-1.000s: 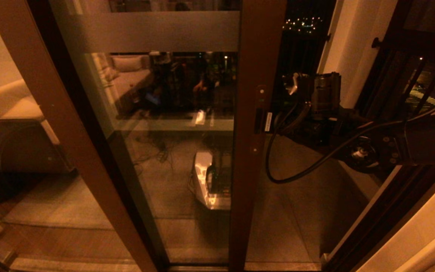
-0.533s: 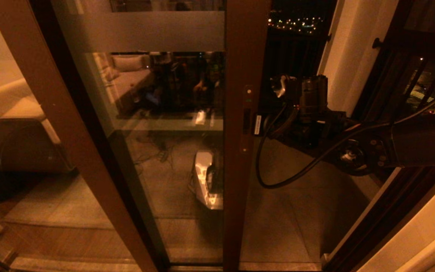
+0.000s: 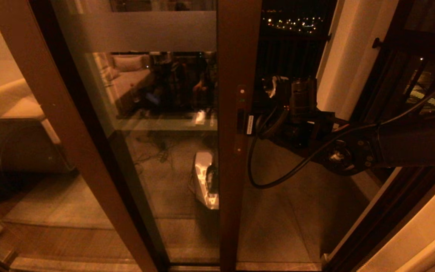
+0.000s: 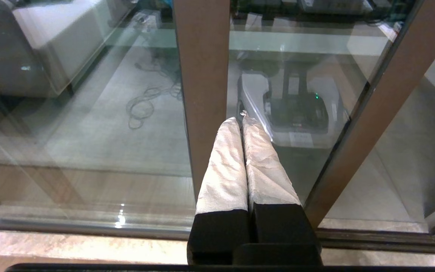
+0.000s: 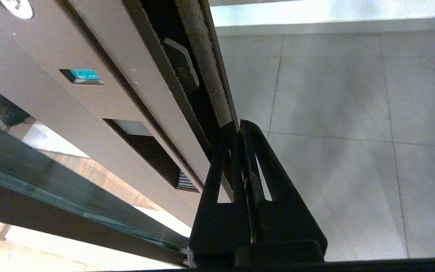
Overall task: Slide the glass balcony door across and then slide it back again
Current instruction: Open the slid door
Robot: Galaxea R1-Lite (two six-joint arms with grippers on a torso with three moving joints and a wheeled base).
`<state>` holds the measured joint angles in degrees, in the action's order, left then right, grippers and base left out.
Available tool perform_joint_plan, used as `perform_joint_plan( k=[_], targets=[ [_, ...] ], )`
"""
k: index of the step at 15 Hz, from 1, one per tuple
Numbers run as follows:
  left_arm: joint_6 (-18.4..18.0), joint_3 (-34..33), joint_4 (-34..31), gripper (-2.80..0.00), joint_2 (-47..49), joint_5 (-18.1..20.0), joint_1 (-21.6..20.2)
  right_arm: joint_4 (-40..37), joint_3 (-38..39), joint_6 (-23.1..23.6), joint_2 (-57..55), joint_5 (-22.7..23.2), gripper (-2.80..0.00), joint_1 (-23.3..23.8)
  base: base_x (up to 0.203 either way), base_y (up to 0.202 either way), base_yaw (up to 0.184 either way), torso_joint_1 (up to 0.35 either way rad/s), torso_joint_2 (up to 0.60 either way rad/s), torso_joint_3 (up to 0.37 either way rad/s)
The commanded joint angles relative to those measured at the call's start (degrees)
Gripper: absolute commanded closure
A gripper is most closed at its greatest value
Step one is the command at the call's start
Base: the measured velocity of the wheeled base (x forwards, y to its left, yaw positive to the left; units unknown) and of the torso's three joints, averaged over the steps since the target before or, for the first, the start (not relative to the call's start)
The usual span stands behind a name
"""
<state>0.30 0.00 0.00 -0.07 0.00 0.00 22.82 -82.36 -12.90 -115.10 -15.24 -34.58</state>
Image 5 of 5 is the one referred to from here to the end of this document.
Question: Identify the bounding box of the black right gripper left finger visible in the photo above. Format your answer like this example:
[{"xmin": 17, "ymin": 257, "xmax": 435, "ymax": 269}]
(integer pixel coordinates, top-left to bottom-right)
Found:
[{"xmin": 188, "ymin": 121, "xmax": 252, "ymax": 265}]

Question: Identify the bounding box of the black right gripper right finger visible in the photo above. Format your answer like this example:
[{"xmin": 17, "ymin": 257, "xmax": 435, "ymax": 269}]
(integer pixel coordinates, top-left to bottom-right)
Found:
[{"xmin": 240, "ymin": 119, "xmax": 328, "ymax": 252}]

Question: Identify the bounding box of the fixed brown door frame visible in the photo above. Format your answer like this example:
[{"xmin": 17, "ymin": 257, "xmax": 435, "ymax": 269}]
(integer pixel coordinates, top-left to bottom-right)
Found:
[{"xmin": 0, "ymin": 117, "xmax": 190, "ymax": 267}]

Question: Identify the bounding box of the brown framed sliding glass door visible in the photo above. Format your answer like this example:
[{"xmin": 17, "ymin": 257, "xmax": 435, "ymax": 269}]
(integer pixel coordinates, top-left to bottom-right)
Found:
[{"xmin": 0, "ymin": 0, "xmax": 241, "ymax": 231}]

